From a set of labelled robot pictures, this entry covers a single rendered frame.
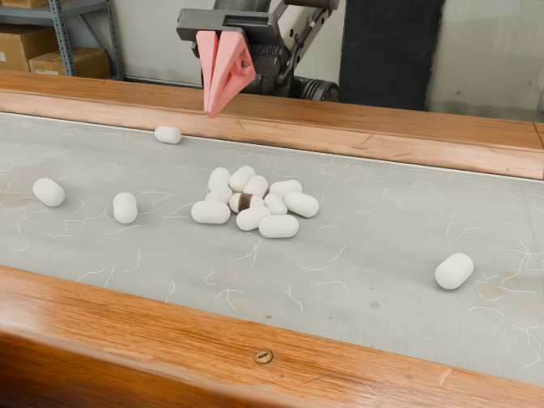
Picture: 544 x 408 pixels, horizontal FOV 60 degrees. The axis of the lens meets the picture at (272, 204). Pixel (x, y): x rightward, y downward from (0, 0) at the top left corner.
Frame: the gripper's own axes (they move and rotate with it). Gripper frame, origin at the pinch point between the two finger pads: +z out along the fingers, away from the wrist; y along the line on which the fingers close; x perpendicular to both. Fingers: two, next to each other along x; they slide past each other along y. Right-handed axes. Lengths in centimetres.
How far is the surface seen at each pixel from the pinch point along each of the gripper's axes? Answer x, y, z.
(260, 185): 2.8, 6.0, 6.4
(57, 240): -2.9, -9.1, 16.2
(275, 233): -0.4, 9.3, 11.7
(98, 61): 167, -156, -115
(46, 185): -1.6, -13.3, 11.1
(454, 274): -2.5, 23.7, 13.0
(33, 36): 149, -188, -117
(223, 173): 3.5, 1.7, 5.4
